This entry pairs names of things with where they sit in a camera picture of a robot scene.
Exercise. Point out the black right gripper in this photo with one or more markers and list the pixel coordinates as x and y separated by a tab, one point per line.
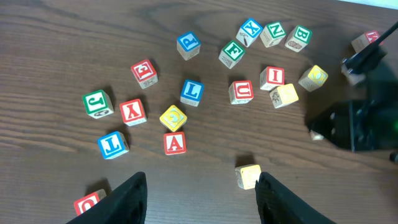
358	125

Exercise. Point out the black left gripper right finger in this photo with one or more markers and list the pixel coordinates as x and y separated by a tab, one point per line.
279	205

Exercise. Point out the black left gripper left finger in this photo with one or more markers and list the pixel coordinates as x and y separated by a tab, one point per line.
127	204

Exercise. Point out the yellow C block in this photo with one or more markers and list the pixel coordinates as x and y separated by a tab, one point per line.
247	176

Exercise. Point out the yellow O block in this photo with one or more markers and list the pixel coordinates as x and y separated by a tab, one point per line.
313	78

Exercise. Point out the red O block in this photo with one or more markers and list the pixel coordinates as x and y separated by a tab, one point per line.
85	203

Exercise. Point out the blue T block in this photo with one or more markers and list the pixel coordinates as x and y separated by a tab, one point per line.
113	145

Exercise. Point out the red A block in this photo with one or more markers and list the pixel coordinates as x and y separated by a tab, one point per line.
174	143

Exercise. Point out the red H block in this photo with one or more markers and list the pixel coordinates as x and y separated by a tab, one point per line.
364	40

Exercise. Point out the yellow S block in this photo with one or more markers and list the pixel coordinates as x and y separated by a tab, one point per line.
283	95

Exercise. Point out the red Y block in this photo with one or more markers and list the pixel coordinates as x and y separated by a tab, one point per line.
133	112

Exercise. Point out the yellow G block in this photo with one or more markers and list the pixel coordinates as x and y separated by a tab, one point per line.
173	118

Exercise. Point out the green J block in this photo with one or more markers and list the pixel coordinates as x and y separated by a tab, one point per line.
98	104

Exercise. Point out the red I block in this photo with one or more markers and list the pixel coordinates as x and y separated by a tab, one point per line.
271	77

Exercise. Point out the green B block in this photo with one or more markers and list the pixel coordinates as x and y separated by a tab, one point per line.
299	38

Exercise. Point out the red U block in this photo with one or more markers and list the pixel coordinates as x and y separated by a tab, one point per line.
241	92

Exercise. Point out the blue L block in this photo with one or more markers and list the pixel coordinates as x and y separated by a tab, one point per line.
192	92

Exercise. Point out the green N block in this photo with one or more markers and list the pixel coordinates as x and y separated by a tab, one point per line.
272	34

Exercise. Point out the red E block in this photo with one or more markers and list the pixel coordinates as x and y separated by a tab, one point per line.
145	73

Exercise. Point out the blue X block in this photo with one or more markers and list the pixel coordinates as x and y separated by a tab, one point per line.
249	32

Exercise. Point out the green F block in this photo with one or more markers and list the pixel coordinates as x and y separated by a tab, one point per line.
231	54

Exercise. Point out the blue P block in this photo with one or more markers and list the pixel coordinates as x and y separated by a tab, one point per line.
188	45

